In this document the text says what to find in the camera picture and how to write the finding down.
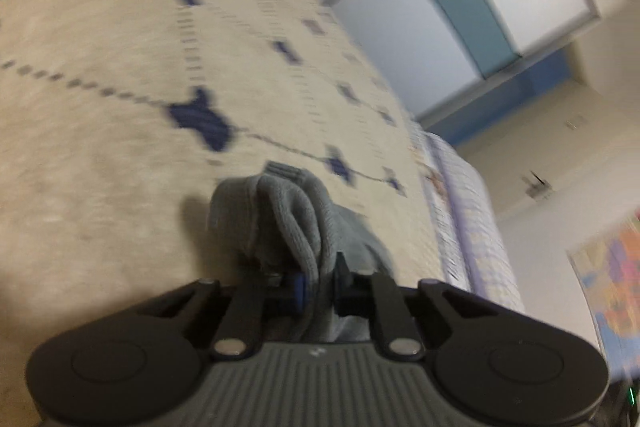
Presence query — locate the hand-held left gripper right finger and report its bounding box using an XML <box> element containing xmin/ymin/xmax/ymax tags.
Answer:
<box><xmin>334</xmin><ymin>252</ymin><xmax>501</xmax><ymax>360</ymax></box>

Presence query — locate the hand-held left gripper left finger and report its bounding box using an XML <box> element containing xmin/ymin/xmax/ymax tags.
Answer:
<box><xmin>132</xmin><ymin>272</ymin><xmax>307</xmax><ymax>360</ymax></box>

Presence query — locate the grey knit sweater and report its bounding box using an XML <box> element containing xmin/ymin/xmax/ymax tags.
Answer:
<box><xmin>207</xmin><ymin>161</ymin><xmax>397</xmax><ymax>344</ymax></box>

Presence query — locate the purple checked quilt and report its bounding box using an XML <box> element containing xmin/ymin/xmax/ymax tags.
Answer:
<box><xmin>409</xmin><ymin>127</ymin><xmax>527</xmax><ymax>314</ymax></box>

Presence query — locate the cream door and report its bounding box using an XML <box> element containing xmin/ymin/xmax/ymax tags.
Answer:
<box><xmin>450</xmin><ymin>74</ymin><xmax>640</xmax><ymax>228</ymax></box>

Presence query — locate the beige bear printed blanket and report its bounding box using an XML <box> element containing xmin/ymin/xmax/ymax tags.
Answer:
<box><xmin>0</xmin><ymin>0</ymin><xmax>433</xmax><ymax>348</ymax></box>

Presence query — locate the door handle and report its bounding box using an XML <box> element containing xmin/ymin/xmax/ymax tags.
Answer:
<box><xmin>521</xmin><ymin>169</ymin><xmax>554</xmax><ymax>200</ymax></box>

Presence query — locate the colourful wall map poster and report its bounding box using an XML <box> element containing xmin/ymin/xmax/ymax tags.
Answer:
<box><xmin>565</xmin><ymin>212</ymin><xmax>640</xmax><ymax>383</ymax></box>

